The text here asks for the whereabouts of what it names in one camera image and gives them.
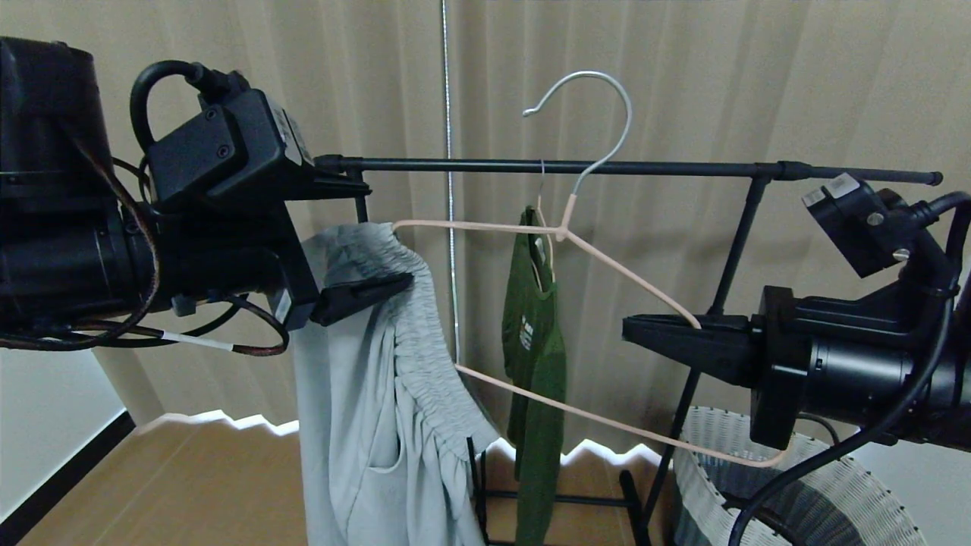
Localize black clothes rack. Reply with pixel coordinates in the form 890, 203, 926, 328
315, 154, 944, 546

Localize white laundry basket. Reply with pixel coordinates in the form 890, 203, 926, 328
671, 407, 928, 546

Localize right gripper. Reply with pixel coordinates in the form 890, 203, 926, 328
749, 285, 971, 451

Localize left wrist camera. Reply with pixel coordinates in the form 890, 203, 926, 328
129, 59, 318, 215

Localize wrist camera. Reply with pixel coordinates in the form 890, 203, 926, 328
802, 173, 971, 319
129, 59, 318, 215

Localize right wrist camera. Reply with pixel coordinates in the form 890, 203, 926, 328
802, 173, 971, 319

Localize pale grey shorts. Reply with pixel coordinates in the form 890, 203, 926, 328
292, 222, 501, 546

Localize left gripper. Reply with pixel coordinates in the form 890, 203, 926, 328
144, 174, 416, 332

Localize black cable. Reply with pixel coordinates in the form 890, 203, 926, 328
727, 191, 971, 546
91, 59, 251, 350

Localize green printed t-shirt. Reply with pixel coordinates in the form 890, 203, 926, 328
501, 206, 568, 546

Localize pink clothes hanger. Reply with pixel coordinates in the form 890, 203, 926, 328
392, 71, 791, 469
533, 159, 559, 293

